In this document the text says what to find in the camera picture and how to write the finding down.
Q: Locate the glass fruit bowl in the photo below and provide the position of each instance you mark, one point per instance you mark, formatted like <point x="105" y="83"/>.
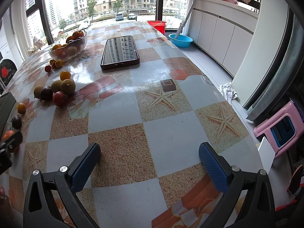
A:
<point x="72" y="49"/>

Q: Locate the red plastic bucket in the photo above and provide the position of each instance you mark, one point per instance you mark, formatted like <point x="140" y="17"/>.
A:
<point x="158" y="25"/>

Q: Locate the red cherry tomato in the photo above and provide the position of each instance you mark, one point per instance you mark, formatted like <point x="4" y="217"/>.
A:
<point x="48" y="68"/>

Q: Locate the white cabinet counter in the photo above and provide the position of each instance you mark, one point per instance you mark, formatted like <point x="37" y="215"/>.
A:
<point x="223" y="30"/>

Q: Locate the olive round fruit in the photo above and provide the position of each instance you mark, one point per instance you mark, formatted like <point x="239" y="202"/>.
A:
<point x="37" y="91"/>

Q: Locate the large orange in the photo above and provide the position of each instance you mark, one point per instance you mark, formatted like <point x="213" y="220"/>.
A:
<point x="12" y="140"/>

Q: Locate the mop with metal handle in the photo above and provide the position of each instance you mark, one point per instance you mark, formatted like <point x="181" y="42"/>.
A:
<point x="182" y="25"/>

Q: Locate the blue plastic basin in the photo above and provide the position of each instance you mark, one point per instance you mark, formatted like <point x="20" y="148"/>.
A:
<point x="182" y="41"/>

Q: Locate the pink plastic stool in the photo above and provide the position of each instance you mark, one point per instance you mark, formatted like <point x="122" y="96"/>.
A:
<point x="283" y="129"/>

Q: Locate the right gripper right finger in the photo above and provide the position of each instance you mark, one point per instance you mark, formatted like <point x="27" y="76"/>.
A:
<point x="258" y="209"/>

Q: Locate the white washing machine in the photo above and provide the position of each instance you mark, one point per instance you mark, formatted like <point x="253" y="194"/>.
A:
<point x="8" y="69"/>

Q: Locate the dark purple plum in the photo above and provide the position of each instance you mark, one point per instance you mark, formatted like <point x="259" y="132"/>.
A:
<point x="46" y="94"/>

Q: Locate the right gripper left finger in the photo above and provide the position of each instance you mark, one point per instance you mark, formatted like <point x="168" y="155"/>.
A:
<point x="40" y="208"/>

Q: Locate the yellow small fruit by bowl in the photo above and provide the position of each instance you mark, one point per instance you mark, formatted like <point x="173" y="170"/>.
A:
<point x="58" y="63"/>

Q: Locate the smartphone in red case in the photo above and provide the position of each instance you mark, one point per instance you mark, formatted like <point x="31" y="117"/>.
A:
<point x="120" y="52"/>

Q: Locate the orange kumquat fruit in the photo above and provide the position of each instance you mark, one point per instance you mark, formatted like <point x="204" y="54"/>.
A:
<point x="21" y="108"/>

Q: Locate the white rag cloth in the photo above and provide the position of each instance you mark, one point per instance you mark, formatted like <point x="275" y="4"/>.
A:
<point x="228" y="92"/>

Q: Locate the dark red plum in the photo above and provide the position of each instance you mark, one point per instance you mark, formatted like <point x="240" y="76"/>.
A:
<point x="59" y="99"/>

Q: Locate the brown round fruit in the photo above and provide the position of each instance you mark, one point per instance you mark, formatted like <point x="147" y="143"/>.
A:
<point x="68" y="86"/>

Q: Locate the small orange tangerine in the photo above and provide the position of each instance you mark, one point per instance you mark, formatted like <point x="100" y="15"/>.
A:
<point x="65" y="75"/>

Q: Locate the orange small fruit by bowl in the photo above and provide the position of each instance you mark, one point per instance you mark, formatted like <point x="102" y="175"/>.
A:
<point x="51" y="62"/>

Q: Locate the tan round fruit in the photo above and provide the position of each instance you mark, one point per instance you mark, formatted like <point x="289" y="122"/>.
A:
<point x="56" y="86"/>

